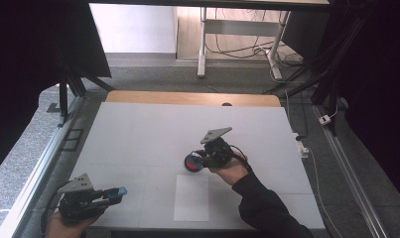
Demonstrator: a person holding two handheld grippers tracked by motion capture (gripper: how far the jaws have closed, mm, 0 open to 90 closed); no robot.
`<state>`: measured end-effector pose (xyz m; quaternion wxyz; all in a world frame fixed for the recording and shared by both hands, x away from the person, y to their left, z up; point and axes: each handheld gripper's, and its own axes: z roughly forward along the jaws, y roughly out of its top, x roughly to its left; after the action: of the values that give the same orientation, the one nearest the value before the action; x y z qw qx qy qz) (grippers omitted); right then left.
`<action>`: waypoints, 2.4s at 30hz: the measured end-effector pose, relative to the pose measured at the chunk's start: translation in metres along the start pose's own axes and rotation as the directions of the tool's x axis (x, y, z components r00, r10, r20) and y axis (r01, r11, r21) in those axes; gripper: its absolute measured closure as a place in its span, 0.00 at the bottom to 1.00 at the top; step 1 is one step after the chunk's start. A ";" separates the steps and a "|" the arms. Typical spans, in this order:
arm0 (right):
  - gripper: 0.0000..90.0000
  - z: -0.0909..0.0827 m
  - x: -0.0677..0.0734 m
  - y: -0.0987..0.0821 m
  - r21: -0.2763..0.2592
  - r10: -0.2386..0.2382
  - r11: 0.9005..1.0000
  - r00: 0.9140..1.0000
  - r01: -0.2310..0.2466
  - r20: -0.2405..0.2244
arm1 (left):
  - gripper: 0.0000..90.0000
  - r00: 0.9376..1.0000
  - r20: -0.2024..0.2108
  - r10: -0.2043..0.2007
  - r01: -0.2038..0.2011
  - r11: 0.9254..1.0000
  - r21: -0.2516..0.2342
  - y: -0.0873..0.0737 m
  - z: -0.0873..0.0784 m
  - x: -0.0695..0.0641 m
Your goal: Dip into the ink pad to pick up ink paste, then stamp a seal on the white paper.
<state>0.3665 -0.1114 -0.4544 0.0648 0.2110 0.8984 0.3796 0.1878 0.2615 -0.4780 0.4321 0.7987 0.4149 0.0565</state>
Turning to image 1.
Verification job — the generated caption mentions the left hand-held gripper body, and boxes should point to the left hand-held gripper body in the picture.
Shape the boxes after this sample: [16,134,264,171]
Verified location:
[57,173,106,225]

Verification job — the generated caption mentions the person's right hand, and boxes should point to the person's right hand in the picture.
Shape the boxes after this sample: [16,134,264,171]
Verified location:
[208,149,251,186]

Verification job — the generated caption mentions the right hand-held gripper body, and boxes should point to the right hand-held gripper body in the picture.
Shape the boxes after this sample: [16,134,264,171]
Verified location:
[200,126,237,169]

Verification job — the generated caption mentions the white table mat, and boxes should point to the white table mat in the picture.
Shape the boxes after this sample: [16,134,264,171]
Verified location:
[69,101,327,231]

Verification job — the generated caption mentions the white plug block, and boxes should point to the white plug block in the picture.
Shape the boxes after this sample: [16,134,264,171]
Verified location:
[293,132,311,160]

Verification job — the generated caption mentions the white paper sheet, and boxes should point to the white paper sheet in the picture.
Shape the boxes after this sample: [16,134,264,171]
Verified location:
[173,174,210,223]

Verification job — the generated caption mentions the thin white cable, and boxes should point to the thin white cable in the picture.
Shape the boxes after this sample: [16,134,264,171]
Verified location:
[307,148,344,238]

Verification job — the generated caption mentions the white desk frame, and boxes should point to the white desk frame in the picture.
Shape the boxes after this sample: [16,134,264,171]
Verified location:
[197,6,292,81]

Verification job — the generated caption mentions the black floor cables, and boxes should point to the black floor cables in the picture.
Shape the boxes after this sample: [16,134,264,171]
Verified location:
[204,7,305,68]

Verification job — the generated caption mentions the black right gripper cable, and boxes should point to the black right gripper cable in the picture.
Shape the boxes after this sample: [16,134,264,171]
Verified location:
[228,144,254,174]

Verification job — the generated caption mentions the blue stamp cap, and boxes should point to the blue stamp cap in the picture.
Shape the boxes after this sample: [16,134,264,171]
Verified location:
[108,185,129,200]

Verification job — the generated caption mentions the aluminium rail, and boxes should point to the aluminium rail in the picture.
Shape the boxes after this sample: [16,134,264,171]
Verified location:
[0,95,86,238]
[312,104,388,238]

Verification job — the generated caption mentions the person's left hand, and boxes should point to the person's left hand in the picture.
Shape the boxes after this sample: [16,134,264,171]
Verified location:
[44,211,100,238]

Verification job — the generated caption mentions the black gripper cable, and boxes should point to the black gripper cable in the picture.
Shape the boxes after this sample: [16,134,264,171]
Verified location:
[228,144,254,174]
[40,179,73,238]

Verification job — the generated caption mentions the dark curtain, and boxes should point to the dark curtain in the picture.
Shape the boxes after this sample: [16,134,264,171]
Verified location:
[320,0,400,203]
[0,0,112,179]

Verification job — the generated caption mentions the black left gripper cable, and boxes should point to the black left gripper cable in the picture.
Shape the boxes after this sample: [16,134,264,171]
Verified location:
[40,179,73,238]

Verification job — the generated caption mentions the red round ink pad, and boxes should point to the red round ink pad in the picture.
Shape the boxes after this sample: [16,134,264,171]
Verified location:
[184,152,205,174]

